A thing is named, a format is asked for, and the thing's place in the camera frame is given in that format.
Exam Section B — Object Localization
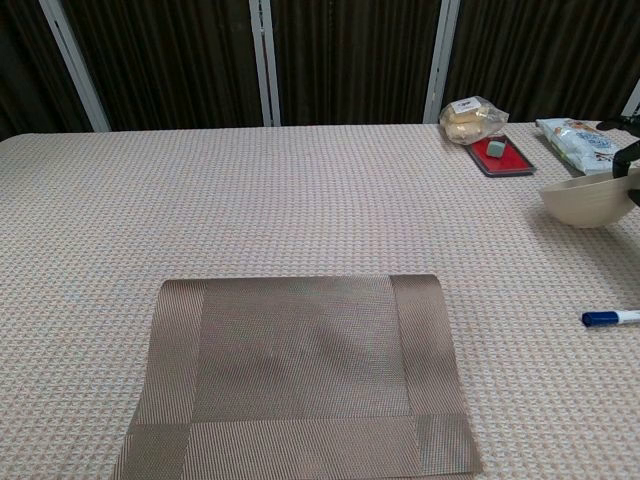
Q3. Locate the red ink pad black frame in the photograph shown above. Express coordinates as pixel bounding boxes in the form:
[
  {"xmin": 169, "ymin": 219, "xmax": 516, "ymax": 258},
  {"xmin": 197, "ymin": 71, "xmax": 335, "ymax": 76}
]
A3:
[{"xmin": 467, "ymin": 133, "xmax": 539, "ymax": 177}]

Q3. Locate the brown woven placemat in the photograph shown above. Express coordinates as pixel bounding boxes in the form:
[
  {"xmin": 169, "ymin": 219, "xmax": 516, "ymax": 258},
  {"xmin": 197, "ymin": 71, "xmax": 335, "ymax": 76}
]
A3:
[{"xmin": 112, "ymin": 273, "xmax": 485, "ymax": 480}]

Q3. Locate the white partition post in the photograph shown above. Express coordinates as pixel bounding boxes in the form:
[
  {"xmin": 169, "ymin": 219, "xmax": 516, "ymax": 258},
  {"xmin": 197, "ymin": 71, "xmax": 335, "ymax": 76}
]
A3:
[
  {"xmin": 422, "ymin": 0, "xmax": 461, "ymax": 125},
  {"xmin": 38, "ymin": 0, "xmax": 112, "ymax": 133},
  {"xmin": 248, "ymin": 0, "xmax": 282, "ymax": 127},
  {"xmin": 619, "ymin": 79, "xmax": 640, "ymax": 124}
]

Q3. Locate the clear bag of bread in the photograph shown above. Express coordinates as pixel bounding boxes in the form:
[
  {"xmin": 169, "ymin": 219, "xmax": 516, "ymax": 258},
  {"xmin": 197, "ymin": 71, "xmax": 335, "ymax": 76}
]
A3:
[{"xmin": 438, "ymin": 95, "xmax": 510, "ymax": 146}]

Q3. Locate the black pleated curtain panel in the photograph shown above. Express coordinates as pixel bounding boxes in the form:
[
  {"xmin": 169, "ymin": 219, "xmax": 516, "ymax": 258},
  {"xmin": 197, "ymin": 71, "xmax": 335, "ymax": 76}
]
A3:
[
  {"xmin": 0, "ymin": 0, "xmax": 96, "ymax": 141},
  {"xmin": 57, "ymin": 0, "xmax": 265, "ymax": 132},
  {"xmin": 269, "ymin": 0, "xmax": 444, "ymax": 126},
  {"xmin": 439, "ymin": 0, "xmax": 640, "ymax": 124}
]

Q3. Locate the white marker with blue cap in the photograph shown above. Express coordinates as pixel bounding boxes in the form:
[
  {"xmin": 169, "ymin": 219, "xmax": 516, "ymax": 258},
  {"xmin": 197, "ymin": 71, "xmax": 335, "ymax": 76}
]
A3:
[{"xmin": 581, "ymin": 308, "xmax": 640, "ymax": 329}]

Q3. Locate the pink woven tablecloth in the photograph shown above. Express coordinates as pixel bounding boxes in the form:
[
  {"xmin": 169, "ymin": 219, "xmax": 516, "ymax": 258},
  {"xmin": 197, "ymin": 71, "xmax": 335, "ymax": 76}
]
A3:
[{"xmin": 0, "ymin": 119, "xmax": 640, "ymax": 480}]

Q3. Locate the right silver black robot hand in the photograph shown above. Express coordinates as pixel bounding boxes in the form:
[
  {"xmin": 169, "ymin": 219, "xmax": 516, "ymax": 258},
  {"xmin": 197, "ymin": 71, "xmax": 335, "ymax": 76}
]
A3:
[{"xmin": 597, "ymin": 115, "xmax": 640, "ymax": 207}]

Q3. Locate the beige round bowl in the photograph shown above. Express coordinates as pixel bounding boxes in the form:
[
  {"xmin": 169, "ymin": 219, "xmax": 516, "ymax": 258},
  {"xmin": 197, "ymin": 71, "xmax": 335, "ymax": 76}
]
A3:
[{"xmin": 538, "ymin": 168, "xmax": 640, "ymax": 230}]

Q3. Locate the white blue snack bag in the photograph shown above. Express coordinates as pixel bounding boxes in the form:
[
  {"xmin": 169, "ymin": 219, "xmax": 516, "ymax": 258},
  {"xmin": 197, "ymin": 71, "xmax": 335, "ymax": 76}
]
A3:
[{"xmin": 535, "ymin": 117, "xmax": 640, "ymax": 176}]

